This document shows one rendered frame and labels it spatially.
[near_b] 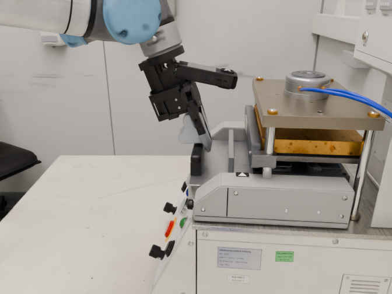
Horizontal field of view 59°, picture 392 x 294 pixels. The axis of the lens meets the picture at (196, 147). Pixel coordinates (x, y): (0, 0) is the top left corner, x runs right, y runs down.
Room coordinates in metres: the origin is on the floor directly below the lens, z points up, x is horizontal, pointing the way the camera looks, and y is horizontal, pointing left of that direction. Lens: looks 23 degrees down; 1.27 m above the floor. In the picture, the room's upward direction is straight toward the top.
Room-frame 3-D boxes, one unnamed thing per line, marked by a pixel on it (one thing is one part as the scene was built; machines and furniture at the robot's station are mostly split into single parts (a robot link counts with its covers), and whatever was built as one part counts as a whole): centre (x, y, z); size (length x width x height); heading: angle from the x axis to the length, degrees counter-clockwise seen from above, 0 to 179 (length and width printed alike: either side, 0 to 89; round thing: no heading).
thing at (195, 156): (0.65, -0.01, 0.99); 0.15 x 0.02 x 0.04; 175
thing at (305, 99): (0.61, -0.23, 1.08); 0.31 x 0.24 x 0.13; 175
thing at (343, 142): (0.62, -0.20, 1.07); 0.22 x 0.17 x 0.10; 175
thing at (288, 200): (0.50, -0.12, 0.97); 0.26 x 0.05 x 0.07; 85
